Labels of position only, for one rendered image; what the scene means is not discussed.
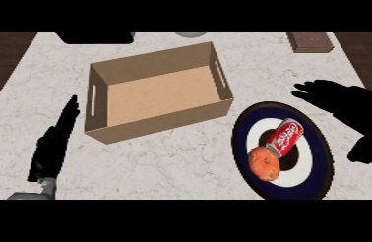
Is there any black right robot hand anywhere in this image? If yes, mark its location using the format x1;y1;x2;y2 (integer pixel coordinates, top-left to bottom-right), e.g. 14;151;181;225
291;79;372;164

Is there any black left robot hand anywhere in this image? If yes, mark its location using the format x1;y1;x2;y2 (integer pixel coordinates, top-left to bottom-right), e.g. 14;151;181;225
27;94;82;183

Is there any red soda can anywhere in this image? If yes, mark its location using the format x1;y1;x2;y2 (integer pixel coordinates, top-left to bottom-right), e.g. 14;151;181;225
265;117;306;159

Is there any dark blue and white plate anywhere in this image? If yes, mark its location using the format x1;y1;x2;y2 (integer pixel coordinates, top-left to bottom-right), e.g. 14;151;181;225
232;101;336;201

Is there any brown cardboard box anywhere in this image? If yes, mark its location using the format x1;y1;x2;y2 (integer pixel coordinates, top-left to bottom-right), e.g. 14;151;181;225
83;41;235;145

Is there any brown wooden block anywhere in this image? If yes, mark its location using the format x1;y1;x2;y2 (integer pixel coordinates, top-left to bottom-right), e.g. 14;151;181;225
287;32;336;54

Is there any orange round fruit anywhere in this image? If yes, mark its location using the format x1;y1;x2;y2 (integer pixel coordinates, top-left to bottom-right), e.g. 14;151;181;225
247;146;282;183

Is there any black flat appliance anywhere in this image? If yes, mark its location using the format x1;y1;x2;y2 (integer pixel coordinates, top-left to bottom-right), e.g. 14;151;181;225
54;32;138;45

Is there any grey round object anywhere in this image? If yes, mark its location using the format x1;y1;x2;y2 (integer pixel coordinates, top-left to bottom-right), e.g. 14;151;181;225
175;32;209;39

